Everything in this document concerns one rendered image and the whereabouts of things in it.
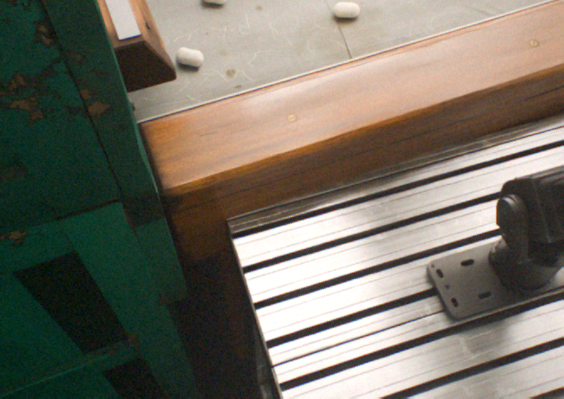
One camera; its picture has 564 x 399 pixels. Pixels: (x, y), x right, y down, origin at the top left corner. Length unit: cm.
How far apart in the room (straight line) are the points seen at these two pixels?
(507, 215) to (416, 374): 19
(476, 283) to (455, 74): 24
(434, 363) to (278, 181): 26
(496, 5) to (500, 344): 44
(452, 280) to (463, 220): 9
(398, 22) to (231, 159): 31
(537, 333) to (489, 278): 7
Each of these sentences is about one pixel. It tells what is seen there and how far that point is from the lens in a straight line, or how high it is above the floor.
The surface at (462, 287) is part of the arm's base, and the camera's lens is 72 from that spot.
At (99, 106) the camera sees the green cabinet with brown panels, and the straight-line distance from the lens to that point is 46.
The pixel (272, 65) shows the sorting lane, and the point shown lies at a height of 74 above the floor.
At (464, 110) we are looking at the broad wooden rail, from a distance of 77.
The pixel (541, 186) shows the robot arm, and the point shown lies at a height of 84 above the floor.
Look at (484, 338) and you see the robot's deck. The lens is 72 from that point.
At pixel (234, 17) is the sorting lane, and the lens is 84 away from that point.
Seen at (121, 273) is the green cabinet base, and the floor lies 70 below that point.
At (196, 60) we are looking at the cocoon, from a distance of 77.
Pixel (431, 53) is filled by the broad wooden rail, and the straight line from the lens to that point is 79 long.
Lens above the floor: 132
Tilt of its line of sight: 59 degrees down
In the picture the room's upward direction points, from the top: 2 degrees clockwise
